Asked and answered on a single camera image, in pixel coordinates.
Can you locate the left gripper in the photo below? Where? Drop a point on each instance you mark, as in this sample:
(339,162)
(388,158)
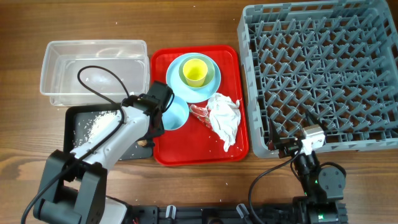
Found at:
(157,132)

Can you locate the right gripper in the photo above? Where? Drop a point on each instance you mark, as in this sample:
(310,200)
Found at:
(275,143)

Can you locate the brown sausage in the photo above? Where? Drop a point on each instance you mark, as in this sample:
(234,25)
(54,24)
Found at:
(142,143)

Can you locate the small light blue bowl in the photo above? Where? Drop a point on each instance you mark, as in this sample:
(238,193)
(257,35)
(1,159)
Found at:
(176,115)

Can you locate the red candy wrapper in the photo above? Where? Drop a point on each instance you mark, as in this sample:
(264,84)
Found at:
(203,114)

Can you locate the white napkin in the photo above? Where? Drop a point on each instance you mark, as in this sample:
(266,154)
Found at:
(225,117)

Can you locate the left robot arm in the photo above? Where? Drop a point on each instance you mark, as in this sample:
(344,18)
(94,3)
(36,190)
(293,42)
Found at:
(73,184)

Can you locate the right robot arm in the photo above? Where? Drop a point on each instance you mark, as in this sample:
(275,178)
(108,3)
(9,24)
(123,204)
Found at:
(323,183)

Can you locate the grey dishwasher rack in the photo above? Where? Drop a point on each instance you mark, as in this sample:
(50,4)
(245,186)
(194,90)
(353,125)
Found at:
(334,59)

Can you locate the red serving tray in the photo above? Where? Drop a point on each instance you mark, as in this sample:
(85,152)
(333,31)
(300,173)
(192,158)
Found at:
(194,143)

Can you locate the white rice pile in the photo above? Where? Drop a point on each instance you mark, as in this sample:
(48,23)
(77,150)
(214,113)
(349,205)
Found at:
(96,126)

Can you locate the light blue plate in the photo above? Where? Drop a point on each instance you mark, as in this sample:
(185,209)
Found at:
(178,84)

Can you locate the yellow cup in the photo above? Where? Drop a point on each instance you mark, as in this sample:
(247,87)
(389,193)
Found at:
(195,71)

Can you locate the clear plastic bin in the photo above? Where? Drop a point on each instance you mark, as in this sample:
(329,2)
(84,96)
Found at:
(77,72)

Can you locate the light green bowl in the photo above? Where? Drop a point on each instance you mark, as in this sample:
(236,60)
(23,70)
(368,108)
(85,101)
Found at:
(211,73)

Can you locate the black tray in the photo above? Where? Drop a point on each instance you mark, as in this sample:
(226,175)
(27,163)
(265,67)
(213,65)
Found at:
(135,151)

